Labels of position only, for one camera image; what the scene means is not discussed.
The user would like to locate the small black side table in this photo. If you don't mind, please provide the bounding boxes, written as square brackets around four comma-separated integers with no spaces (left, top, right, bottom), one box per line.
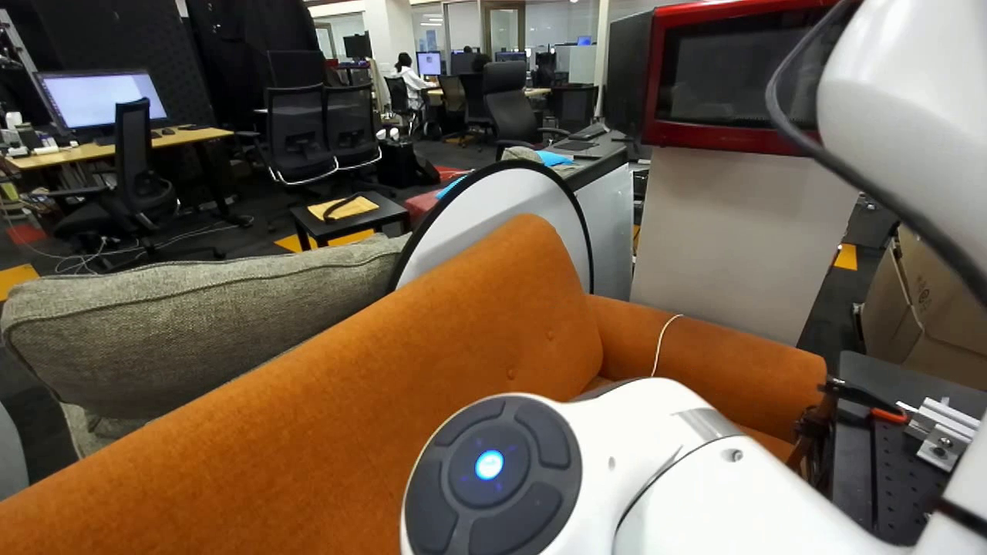
[291,189,409,252]

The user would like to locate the white cabinet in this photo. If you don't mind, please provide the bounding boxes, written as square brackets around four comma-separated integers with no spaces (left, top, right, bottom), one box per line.
[627,143,864,347]

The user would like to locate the seated person white shirt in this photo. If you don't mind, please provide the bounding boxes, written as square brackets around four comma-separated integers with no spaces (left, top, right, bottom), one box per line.
[392,49,440,117]

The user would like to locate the black chair with headrest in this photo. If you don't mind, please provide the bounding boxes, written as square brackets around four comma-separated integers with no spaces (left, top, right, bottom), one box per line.
[50,99,183,248]

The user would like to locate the lit computer monitor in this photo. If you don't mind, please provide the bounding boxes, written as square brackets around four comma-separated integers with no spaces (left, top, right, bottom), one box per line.
[31,69,174,136]

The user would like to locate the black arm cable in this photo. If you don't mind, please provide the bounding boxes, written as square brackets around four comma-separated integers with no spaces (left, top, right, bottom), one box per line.
[764,0,987,305]

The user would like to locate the black padded office chair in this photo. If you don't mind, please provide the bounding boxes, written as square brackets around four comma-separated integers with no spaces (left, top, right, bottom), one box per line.
[477,58,547,145]

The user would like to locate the red black microwave oven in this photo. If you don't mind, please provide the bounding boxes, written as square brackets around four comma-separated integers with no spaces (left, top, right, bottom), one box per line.
[602,0,861,156]

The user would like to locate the silver metal clamp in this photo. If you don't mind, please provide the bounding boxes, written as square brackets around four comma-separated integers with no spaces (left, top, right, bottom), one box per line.
[893,394,983,474]

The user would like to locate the black perforated mount plate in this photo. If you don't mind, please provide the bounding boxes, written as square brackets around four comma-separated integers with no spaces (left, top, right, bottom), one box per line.
[817,347,987,550]

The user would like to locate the black mesh office chair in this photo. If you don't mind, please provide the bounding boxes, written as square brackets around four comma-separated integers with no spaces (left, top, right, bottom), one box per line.
[324,85,385,173]
[259,80,332,190]

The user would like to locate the long wooden desk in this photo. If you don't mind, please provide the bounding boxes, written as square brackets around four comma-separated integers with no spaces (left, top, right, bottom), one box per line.
[3,119,237,173]

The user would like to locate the orange fabric couch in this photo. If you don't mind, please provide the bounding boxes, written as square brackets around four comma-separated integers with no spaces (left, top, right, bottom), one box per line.
[0,212,831,555]

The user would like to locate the grey fabric cushion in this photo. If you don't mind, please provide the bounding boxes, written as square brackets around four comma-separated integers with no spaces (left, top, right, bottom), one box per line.
[0,237,409,458]

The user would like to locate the thin white cable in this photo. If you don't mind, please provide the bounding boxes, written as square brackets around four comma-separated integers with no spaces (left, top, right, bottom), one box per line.
[648,311,688,378]

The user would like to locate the white rounded panel black rim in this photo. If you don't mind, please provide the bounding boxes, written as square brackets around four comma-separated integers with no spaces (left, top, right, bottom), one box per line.
[392,156,597,303]

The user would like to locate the white counter dark top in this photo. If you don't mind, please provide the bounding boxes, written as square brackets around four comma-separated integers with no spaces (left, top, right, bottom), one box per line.
[504,136,637,303]

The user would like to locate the yellow book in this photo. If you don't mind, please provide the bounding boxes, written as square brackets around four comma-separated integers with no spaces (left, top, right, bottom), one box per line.
[305,193,381,226]

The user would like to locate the cardboard box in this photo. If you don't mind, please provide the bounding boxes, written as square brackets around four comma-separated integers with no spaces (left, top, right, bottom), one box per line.
[861,223,987,394]

